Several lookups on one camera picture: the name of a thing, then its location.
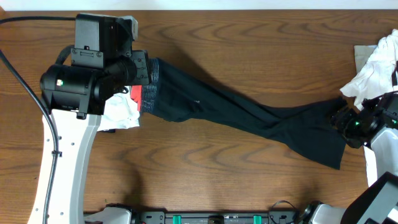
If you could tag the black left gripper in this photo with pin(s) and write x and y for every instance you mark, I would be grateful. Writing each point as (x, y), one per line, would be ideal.
(140, 59)

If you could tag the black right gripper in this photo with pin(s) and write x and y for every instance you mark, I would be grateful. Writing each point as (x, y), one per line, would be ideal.
(340, 119)

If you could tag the black leggings with red waistband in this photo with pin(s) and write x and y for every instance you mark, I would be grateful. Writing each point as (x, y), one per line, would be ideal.
(176, 96)

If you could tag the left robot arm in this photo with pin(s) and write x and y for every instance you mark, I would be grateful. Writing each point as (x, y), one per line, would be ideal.
(103, 64)

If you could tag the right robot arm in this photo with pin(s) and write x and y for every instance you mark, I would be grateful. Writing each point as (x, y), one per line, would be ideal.
(378, 204)

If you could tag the crumpled white shirt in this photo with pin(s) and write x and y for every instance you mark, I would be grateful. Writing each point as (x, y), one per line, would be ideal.
(375, 79)

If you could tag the folded white garment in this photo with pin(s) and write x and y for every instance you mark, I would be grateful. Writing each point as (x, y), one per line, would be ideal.
(120, 112)

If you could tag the grey cloth piece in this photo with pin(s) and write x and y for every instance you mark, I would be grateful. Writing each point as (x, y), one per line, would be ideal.
(361, 55)

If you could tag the folded black garment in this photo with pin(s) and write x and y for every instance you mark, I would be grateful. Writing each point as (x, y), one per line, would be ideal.
(108, 131)

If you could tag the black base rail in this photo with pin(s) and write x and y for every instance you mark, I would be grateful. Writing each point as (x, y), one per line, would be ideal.
(281, 212)

